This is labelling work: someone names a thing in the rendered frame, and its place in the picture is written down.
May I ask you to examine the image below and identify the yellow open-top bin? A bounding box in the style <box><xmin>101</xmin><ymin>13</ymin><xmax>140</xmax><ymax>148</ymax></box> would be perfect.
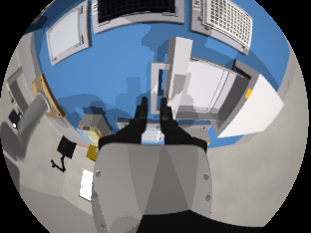
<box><xmin>86</xmin><ymin>144</ymin><xmax>99</xmax><ymax>162</ymax></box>

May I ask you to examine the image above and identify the dark blue open-top bin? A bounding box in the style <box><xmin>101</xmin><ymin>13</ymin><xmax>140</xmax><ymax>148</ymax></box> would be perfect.
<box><xmin>23</xmin><ymin>0</ymin><xmax>78</xmax><ymax>36</ymax></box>

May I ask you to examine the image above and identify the blue bench mat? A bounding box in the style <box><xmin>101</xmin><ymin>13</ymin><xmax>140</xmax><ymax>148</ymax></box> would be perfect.
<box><xmin>34</xmin><ymin>0</ymin><xmax>290</xmax><ymax>134</ymax></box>

